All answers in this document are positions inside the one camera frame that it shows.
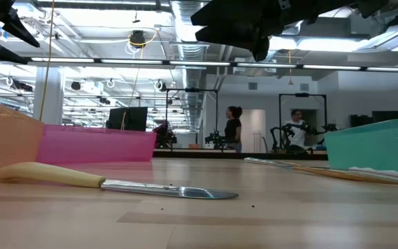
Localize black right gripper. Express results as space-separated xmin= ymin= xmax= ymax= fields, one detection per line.
xmin=191 ymin=0 xmax=359 ymax=62

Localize gold cutlery piece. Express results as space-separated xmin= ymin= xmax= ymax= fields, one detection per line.
xmin=290 ymin=162 xmax=398 ymax=190

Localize overhead led light bar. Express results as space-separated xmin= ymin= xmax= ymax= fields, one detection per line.
xmin=0 ymin=57 xmax=398 ymax=73

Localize white column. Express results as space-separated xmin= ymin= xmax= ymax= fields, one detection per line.
xmin=32 ymin=66 xmax=64 ymax=125

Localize orange translucent plastic bin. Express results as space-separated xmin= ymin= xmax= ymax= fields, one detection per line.
xmin=0 ymin=95 xmax=45 ymax=183

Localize white door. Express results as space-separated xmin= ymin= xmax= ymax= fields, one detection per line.
xmin=239 ymin=109 xmax=267 ymax=154

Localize person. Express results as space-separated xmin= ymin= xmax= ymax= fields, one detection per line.
xmin=223 ymin=105 xmax=244 ymax=154
xmin=283 ymin=109 xmax=312 ymax=150

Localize black background robot arms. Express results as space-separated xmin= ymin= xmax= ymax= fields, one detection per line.
xmin=204 ymin=130 xmax=227 ymax=150
xmin=269 ymin=122 xmax=339 ymax=154

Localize dark red background robot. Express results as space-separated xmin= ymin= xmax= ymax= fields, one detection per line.
xmin=153 ymin=122 xmax=178 ymax=149

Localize red translucent plastic bin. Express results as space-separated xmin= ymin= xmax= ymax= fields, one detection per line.
xmin=36 ymin=124 xmax=158 ymax=165

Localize black computer monitor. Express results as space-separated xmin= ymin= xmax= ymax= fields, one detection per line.
xmin=106 ymin=107 xmax=149 ymax=132

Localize teal translucent plastic bin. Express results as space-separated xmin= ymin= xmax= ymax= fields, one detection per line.
xmin=324 ymin=118 xmax=398 ymax=176

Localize yellow hanging cable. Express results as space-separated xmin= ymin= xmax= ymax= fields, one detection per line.
xmin=39 ymin=0 xmax=55 ymax=121

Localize silver ceiling duct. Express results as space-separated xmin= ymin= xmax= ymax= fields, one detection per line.
xmin=170 ymin=0 xmax=209 ymax=132

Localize black station frame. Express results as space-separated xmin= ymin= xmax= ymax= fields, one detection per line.
xmin=165 ymin=88 xmax=220 ymax=152
xmin=278 ymin=93 xmax=328 ymax=153

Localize black overhead camera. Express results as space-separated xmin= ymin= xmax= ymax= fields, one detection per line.
xmin=129 ymin=30 xmax=147 ymax=48

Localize black aluminium table frame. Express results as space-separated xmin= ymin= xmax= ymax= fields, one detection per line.
xmin=152 ymin=148 xmax=328 ymax=161

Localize yellow-handled table knife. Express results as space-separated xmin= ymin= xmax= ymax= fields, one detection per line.
xmin=0 ymin=161 xmax=240 ymax=201

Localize dark wall monitor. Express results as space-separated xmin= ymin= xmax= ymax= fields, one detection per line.
xmin=349 ymin=114 xmax=372 ymax=128
xmin=371 ymin=110 xmax=398 ymax=124

